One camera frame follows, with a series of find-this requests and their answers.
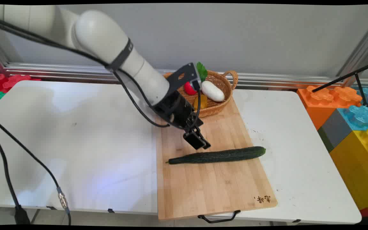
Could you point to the wooden cutting board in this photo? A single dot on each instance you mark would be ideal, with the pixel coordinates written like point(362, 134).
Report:
point(203, 172)

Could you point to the woven wicker basket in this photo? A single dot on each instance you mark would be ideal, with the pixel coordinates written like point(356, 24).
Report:
point(217, 95)

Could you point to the blue foam block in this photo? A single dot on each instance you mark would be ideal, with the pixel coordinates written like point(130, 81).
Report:
point(361, 116)

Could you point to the red toy vegetable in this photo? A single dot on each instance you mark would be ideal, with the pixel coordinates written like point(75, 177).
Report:
point(189, 88)

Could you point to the grey foam block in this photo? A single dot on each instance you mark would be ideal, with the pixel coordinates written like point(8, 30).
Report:
point(335, 129)

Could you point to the black tripod stand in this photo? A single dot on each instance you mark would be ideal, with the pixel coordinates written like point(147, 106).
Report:
point(353, 80)

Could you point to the long dark green cucumber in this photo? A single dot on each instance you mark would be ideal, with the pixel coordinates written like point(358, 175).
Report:
point(217, 155)

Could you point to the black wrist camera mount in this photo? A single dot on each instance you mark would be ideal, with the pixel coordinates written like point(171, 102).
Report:
point(184, 76)

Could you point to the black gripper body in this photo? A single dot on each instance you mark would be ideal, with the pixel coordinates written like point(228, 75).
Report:
point(175, 109)

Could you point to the aluminium frame rail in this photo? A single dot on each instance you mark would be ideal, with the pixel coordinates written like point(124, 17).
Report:
point(184, 75)

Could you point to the orange foam block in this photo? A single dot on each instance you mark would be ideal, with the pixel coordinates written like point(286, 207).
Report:
point(327, 102)

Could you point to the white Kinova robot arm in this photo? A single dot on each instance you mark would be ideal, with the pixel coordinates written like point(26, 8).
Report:
point(107, 41)

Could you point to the yellow toy vegetable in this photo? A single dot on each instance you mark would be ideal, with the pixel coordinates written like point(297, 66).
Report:
point(200, 102)

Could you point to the white toy radish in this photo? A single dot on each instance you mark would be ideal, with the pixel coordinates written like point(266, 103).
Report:
point(212, 90)

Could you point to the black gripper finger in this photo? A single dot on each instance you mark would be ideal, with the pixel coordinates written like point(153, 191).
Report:
point(194, 140)
point(205, 140)

